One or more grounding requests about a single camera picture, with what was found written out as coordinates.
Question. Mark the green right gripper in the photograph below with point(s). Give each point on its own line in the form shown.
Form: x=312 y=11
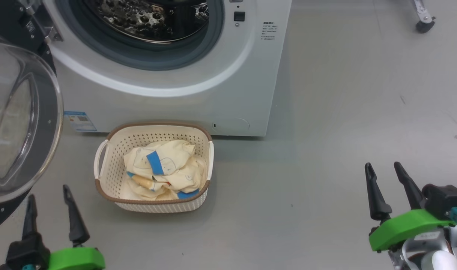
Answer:
x=405 y=227

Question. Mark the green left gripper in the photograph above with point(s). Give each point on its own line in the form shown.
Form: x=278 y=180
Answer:
x=76 y=259

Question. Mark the washing machine door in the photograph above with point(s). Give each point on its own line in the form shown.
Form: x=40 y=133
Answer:
x=22 y=123

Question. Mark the pale yellow printed garment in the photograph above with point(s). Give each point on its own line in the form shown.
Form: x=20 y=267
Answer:
x=164 y=153
x=187 y=180

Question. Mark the metal door hinge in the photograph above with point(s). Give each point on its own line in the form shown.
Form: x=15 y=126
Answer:
x=53 y=34

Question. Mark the white front-load washing machine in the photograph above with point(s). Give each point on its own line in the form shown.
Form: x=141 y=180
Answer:
x=232 y=93

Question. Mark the perforated steel washer drum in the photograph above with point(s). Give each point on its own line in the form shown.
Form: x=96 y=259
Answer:
x=146 y=18

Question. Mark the cream perforated laundry basket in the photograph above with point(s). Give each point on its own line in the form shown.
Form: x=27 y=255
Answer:
x=116 y=150

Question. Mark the blue energy label sticker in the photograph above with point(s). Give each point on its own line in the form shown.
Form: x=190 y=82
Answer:
x=80 y=121

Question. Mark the metal stand leg with caster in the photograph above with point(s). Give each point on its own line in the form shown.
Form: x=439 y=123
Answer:
x=424 y=20

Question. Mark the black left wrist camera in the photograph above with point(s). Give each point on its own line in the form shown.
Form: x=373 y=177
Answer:
x=26 y=253

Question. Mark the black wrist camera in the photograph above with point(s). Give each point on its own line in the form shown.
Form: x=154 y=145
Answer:
x=444 y=198
x=26 y=253

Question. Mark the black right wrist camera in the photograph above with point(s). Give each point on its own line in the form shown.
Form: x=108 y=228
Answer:
x=444 y=198

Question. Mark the teal left camera connector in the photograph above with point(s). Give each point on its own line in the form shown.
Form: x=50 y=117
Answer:
x=27 y=267

